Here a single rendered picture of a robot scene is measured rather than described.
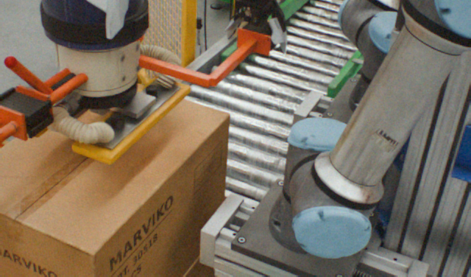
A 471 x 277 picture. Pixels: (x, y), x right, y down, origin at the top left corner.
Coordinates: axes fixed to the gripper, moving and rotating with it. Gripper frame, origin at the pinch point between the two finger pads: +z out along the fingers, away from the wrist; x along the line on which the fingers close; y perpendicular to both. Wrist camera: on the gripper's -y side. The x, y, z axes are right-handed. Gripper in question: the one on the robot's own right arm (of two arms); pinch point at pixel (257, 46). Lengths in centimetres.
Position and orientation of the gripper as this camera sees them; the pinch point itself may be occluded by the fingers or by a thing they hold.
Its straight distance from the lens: 163.5
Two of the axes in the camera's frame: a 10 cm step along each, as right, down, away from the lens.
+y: -4.4, 4.8, -7.6
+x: 9.0, 2.9, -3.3
